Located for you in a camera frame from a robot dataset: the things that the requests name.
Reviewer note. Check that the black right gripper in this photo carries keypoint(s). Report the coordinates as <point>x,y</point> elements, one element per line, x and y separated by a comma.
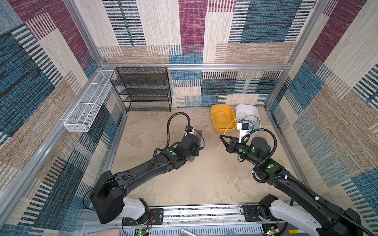
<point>231,147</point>

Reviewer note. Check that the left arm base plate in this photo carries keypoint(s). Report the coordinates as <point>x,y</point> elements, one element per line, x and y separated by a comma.
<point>153,216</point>

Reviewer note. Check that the black mesh shelf rack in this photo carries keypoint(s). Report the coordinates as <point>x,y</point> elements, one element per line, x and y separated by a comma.
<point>143,88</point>

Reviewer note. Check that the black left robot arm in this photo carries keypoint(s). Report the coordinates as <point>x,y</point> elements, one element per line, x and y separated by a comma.
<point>109,196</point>

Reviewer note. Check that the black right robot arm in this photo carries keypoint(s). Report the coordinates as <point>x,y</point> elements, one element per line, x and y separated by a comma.
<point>319,216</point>

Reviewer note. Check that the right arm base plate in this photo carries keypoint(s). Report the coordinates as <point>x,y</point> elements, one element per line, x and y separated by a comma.
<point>251,214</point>

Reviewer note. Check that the white wire mesh tray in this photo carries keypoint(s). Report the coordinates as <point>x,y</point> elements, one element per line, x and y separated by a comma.
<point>84,113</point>

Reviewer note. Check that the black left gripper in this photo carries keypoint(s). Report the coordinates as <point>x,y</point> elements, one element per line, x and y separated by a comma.
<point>196,152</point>

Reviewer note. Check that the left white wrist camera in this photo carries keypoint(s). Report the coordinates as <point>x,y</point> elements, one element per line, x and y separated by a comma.
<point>189,130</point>

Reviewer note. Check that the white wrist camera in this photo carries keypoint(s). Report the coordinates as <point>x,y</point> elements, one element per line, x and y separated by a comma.
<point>244,128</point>
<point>189,130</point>

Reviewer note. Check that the dark grey cable spool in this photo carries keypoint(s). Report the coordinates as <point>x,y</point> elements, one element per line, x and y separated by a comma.
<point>198,134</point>

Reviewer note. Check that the white plastic bin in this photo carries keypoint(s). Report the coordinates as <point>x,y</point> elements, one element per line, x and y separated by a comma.
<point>248,113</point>

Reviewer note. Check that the aluminium mounting rail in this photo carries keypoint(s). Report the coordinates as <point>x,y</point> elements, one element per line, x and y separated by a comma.
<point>194,220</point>

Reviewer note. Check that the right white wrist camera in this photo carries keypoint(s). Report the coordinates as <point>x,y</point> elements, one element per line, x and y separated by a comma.
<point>244,128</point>

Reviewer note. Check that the yellow plastic bin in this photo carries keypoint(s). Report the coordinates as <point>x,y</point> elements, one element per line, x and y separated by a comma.
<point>223,118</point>

